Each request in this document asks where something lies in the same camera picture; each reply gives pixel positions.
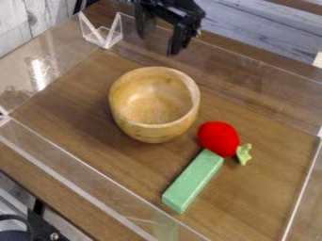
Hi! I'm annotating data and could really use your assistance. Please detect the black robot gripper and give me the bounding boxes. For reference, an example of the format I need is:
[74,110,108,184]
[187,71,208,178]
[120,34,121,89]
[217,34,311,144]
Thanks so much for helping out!
[133,0,205,56]

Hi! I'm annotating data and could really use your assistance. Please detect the wooden bowl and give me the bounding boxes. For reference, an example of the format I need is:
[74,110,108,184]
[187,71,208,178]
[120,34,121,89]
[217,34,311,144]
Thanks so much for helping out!
[108,67,200,143]

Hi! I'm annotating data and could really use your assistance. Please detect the green rectangular block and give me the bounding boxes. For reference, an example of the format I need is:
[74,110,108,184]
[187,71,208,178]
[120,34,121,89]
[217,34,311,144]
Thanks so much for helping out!
[161,149,224,214]

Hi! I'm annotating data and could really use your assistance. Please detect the red plush strawberry toy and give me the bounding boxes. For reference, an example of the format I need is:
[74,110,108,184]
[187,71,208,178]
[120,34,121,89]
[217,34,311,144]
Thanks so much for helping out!
[197,120,252,166]

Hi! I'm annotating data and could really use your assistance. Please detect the clear acrylic tray wall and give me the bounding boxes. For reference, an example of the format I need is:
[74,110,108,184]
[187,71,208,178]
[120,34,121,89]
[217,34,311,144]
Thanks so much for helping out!
[0,11,322,241]

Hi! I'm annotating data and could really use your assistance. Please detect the black metal table bracket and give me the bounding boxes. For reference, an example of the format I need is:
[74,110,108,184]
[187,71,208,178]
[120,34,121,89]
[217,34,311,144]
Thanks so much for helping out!
[0,199,73,241]

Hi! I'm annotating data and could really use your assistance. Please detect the clear acrylic corner bracket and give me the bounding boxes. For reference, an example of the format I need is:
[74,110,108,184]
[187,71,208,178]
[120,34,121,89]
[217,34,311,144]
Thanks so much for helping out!
[77,12,123,49]

